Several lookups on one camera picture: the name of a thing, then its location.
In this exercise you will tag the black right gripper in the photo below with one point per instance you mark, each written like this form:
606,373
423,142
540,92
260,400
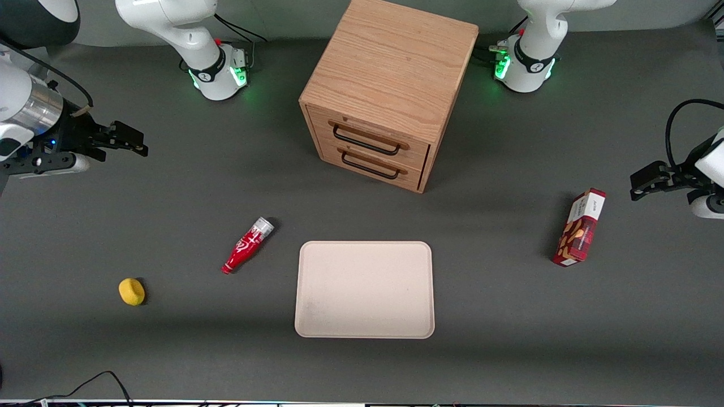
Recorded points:
77,133

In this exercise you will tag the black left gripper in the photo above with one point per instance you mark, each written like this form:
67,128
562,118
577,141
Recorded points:
679,170

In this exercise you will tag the red coke bottle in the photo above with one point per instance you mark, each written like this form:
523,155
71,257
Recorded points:
246,246

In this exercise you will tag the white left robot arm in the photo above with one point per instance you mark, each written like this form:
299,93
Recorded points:
537,51

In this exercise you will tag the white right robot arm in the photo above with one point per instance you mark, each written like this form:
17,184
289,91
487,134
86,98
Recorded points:
186,28

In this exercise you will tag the beige plastic tray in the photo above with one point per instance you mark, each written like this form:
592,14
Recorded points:
365,289

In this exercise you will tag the red snack box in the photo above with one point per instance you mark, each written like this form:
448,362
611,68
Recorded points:
580,232

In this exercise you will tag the yellow lemon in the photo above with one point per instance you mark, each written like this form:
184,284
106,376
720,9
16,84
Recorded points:
132,291

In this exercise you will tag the wooden drawer front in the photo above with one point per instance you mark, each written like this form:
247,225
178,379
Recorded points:
416,150
410,176

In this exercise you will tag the wooden drawer cabinet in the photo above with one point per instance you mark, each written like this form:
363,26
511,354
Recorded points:
396,56

